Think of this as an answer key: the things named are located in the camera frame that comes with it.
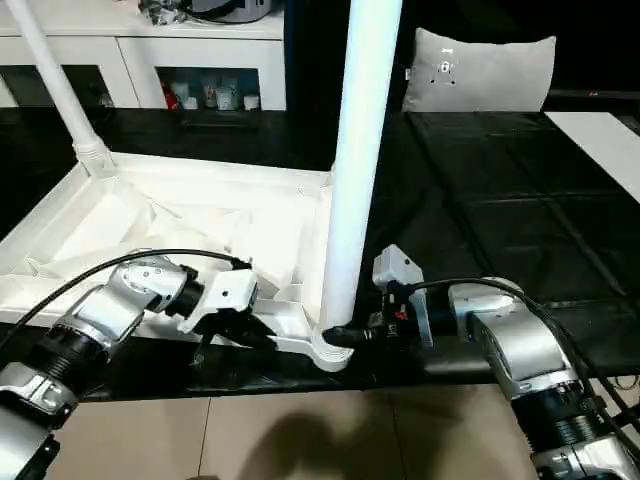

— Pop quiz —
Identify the white plastic table top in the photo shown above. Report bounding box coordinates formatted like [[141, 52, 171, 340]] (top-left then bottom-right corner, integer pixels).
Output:
[[0, 152, 356, 374]]

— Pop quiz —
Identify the white plastic table leg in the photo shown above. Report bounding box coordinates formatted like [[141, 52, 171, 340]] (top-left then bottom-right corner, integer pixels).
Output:
[[7, 0, 119, 179], [318, 0, 404, 337]]

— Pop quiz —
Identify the black mat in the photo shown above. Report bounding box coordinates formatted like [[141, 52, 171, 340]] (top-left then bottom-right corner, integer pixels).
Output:
[[0, 107, 640, 404]]

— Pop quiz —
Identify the grey pillow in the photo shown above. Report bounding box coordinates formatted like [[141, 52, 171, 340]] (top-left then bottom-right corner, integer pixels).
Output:
[[401, 27, 558, 114]]

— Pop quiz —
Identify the white flat board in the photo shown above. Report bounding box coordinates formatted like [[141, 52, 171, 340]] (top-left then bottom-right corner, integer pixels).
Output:
[[543, 110, 640, 206]]

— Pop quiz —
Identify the black cabinet with gold label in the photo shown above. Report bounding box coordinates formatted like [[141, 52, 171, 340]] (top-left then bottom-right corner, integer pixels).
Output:
[[282, 0, 421, 114]]

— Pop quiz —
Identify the white sideboard with glass doors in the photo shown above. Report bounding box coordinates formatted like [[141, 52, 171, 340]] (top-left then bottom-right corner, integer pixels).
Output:
[[0, 0, 287, 112]]

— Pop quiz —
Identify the crumpled patterned bag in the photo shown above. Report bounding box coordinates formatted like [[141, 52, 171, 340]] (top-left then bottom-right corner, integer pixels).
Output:
[[137, 0, 189, 26]]

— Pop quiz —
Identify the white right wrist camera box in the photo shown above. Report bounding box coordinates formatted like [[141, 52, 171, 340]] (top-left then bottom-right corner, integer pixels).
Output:
[[372, 243, 435, 349]]

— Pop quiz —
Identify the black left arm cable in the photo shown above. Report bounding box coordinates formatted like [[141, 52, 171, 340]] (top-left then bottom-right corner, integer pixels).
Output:
[[0, 247, 254, 354]]

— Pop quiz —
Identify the grey bag with black strap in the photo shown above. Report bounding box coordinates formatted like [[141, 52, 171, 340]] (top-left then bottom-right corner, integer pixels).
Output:
[[188, 0, 275, 24]]

